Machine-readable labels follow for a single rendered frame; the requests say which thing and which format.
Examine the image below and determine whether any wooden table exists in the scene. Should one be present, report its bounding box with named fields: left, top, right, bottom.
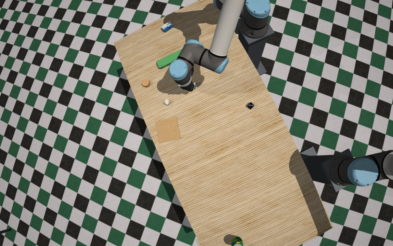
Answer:
left=114, top=0, right=333, bottom=246

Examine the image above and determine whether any tan mat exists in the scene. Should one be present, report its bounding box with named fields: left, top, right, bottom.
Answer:
left=155, top=117, right=181, bottom=144

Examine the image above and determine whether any green box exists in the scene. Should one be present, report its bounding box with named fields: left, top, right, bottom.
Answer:
left=156, top=49, right=183, bottom=69

